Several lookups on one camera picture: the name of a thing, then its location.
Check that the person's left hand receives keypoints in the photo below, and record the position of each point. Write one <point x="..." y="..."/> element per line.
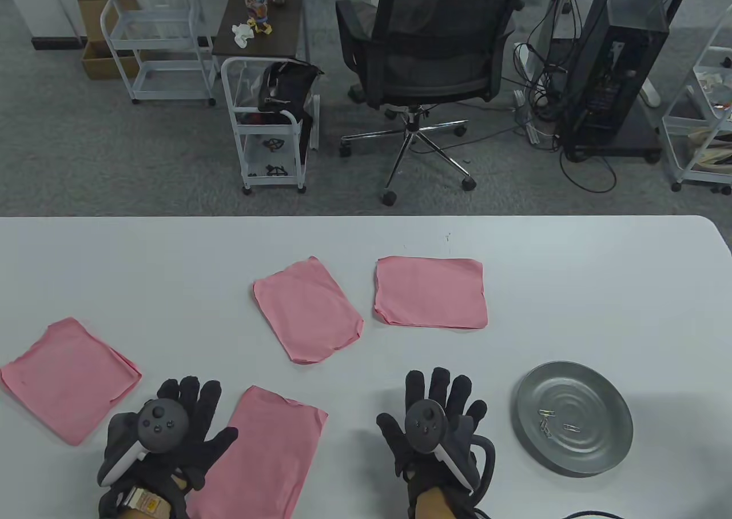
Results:
<point x="197" y="427"/>

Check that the person's right hand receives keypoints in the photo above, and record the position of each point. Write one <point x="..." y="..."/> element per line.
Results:
<point x="394" y="444"/>

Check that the grey and white hand controller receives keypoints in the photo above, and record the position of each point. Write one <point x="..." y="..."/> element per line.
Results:
<point x="426" y="427"/>
<point x="163" y="424"/>

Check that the pink cloth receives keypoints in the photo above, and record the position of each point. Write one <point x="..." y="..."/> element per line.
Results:
<point x="63" y="382"/>
<point x="309" y="310"/>
<point x="429" y="293"/>
<point x="269" y="456"/>

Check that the round grey metal plate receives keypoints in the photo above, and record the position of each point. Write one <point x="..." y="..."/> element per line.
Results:
<point x="595" y="404"/>

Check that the person's right forearm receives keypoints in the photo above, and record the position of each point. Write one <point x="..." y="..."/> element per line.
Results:
<point x="434" y="504"/>

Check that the white rolling cart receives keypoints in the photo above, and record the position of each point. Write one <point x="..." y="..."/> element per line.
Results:
<point x="154" y="43"/>
<point x="706" y="176"/>
<point x="269" y="182"/>

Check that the white power strip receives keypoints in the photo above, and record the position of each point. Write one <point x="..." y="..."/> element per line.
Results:
<point x="534" y="135"/>

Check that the black bag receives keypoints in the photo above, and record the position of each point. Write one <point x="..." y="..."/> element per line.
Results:
<point x="289" y="84"/>

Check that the black rolling platform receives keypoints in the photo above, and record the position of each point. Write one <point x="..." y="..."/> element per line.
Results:
<point x="635" y="139"/>

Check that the black mesh office chair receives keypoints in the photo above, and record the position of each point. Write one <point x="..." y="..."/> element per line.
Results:
<point x="429" y="56"/>

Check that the white crumpled tissue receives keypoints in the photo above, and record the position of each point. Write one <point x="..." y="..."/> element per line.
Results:
<point x="242" y="34"/>

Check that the dark brown side table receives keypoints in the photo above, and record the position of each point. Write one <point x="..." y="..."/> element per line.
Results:
<point x="286" y="27"/>

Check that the beige cloth bag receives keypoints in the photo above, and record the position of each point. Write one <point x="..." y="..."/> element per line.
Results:
<point x="712" y="153"/>

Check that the white desk foot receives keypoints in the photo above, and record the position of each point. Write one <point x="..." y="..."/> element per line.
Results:
<point x="651" y="95"/>

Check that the brown cardboard box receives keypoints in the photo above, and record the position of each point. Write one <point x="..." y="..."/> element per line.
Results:
<point x="91" y="4"/>

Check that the black computer tower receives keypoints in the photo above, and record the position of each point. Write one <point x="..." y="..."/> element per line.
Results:
<point x="623" y="73"/>

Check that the mixed small items pile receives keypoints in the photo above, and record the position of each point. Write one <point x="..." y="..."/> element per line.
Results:
<point x="712" y="87"/>

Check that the small black bracket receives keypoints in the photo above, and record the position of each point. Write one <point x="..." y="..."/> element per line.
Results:
<point x="273" y="144"/>
<point x="276" y="170"/>

